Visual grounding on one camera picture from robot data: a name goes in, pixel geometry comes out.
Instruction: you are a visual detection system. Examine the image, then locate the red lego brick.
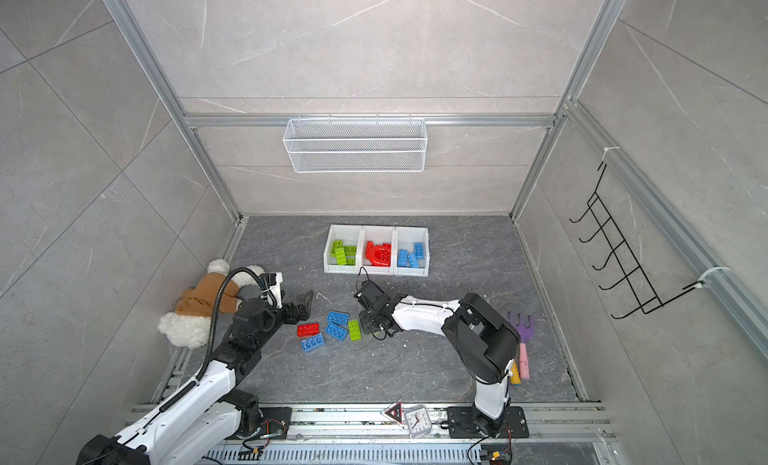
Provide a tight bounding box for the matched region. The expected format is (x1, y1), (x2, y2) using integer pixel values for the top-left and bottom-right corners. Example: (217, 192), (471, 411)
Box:
(297, 323), (321, 339)

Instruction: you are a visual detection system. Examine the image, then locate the blue lego brick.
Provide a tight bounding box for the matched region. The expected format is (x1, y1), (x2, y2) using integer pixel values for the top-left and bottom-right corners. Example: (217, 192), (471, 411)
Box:
(300, 333), (325, 353)
(327, 311), (350, 327)
(324, 322), (348, 342)
(413, 242), (425, 260)
(397, 249), (409, 268)

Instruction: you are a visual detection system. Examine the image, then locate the green lego brick toothed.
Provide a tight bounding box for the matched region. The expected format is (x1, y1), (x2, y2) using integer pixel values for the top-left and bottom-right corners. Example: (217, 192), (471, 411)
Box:
(331, 240), (344, 255)

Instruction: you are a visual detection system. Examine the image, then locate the red arch lego piece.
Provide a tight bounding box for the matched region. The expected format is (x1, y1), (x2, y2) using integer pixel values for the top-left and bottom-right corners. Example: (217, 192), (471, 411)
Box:
(365, 241), (392, 267)

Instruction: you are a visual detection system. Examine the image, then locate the green lego brick bottom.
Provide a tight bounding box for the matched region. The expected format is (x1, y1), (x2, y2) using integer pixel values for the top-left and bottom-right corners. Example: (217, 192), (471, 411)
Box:
(334, 251), (346, 266)

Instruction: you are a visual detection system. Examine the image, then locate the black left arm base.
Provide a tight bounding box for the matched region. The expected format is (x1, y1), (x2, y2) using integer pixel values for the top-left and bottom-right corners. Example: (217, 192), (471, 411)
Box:
(231, 390), (293, 440)

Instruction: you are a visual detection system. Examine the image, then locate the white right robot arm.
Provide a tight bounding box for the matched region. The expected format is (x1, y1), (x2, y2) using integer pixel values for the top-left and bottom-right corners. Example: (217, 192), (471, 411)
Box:
(354, 280), (521, 426)

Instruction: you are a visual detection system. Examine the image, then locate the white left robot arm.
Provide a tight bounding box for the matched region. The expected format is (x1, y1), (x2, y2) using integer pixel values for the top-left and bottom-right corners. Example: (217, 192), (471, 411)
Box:
(76, 267), (314, 464)

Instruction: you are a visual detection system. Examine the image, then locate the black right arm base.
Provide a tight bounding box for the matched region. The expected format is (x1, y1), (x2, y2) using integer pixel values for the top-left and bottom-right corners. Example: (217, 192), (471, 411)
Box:
(440, 406), (530, 439)

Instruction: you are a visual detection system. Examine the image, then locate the white left sorting bin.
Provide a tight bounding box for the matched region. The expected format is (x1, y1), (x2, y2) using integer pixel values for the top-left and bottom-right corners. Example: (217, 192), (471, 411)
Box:
(323, 224), (363, 274)

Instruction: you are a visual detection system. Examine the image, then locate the white middle sorting bin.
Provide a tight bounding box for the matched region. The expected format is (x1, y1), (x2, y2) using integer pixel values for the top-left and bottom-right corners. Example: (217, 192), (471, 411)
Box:
(358, 225), (395, 275)

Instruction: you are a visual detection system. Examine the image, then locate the red warning triangle toy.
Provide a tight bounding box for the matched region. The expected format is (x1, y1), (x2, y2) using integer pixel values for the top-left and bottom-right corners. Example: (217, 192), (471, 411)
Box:
(381, 401), (405, 426)

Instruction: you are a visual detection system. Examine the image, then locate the white brown plush toy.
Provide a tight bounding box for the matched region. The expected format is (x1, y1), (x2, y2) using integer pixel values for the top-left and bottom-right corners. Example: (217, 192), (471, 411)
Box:
(157, 259), (256, 350)

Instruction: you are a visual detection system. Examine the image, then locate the small white alarm clock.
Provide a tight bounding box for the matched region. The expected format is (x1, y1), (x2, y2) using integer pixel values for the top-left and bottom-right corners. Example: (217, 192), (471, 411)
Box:
(403, 405), (433, 439)

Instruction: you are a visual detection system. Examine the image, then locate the white wire mesh basket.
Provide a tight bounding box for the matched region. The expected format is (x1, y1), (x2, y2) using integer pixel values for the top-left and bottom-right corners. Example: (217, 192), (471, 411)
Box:
(283, 118), (428, 173)

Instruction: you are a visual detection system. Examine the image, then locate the black wire hook rack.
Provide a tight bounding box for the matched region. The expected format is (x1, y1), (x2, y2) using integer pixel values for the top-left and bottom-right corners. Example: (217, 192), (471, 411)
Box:
(568, 161), (731, 320)

